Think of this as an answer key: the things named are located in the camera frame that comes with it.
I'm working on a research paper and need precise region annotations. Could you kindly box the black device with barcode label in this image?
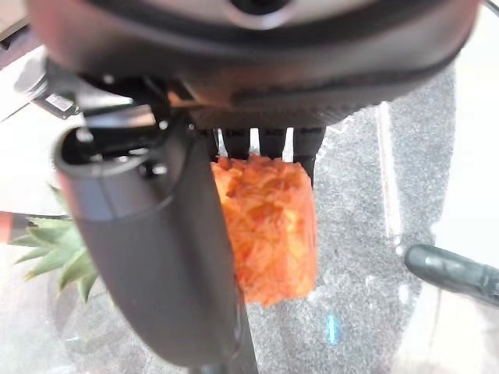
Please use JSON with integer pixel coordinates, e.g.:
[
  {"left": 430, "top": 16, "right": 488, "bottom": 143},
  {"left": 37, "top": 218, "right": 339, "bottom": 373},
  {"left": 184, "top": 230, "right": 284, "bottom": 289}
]
[{"left": 31, "top": 91, "right": 81, "bottom": 120}]

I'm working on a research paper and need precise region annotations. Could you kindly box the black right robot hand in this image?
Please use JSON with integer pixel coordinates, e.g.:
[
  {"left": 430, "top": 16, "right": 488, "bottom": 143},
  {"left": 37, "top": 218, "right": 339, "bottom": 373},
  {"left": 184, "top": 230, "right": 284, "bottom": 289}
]
[{"left": 27, "top": 0, "right": 481, "bottom": 374}]

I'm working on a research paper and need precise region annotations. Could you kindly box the orange pineapple with green crown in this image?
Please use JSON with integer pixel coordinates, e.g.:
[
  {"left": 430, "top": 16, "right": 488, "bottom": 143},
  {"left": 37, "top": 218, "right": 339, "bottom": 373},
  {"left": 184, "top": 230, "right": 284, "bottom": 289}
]
[{"left": 11, "top": 153, "right": 319, "bottom": 309}]

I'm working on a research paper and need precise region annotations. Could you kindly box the red cylindrical object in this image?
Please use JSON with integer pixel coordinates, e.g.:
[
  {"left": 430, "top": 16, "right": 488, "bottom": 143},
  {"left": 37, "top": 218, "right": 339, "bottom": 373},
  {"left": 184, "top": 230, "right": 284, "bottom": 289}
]
[{"left": 0, "top": 211, "right": 16, "bottom": 243}]

